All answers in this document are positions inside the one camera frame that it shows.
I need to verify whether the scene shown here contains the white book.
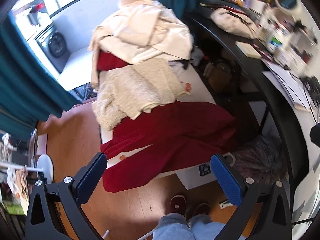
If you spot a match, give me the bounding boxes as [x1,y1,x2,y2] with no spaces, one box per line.
[235,41,262,58]

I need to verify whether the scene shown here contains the white round stand base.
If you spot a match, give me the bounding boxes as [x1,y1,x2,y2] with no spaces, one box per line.
[36,154,54,183]

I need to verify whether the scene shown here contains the pile of cream clothes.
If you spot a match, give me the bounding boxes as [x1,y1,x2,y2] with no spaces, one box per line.
[89,0,194,90]

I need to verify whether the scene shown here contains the dark red slipper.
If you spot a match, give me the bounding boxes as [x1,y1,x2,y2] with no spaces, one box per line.
[194,202,210,215]
[170,194,187,214]

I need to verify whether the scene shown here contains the red turtleneck sweater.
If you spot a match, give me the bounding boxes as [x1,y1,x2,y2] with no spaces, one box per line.
[101,100,239,193]

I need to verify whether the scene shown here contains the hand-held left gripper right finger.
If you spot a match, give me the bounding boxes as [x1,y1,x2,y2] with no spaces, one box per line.
[210,154,293,240]

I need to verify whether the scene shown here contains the white paper sheet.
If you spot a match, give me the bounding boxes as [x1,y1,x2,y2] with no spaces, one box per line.
[262,62,313,110]

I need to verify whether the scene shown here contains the dark red fleece garment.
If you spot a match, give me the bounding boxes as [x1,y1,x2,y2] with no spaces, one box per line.
[97,52,133,72]

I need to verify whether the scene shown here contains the wide teal curtain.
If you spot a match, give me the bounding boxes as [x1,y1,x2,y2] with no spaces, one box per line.
[0,15,83,130]

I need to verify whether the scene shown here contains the white jar with green label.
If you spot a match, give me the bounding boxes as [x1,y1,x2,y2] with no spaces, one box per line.
[266,27,285,53]

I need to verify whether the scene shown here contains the person's right leg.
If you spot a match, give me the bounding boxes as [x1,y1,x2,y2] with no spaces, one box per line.
[190,214,225,240]

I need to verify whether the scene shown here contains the cream knit sweater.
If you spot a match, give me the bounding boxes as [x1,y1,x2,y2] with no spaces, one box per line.
[92,58,188,132]

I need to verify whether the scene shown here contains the orange white packet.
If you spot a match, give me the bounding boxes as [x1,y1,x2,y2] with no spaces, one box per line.
[180,81,192,95]

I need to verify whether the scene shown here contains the brown bag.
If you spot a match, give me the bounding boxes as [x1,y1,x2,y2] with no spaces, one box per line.
[204,61,234,93]

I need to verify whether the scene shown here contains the black desk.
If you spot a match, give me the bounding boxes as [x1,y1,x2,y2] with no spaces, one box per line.
[190,5,310,228]

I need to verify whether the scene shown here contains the grey washing machine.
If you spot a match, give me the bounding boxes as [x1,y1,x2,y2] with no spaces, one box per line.
[35,25,69,73]

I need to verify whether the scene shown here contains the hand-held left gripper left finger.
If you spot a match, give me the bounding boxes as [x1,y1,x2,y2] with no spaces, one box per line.
[24,152,108,240]

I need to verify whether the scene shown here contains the white bag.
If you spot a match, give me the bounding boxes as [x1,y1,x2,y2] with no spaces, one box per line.
[210,7,259,39]

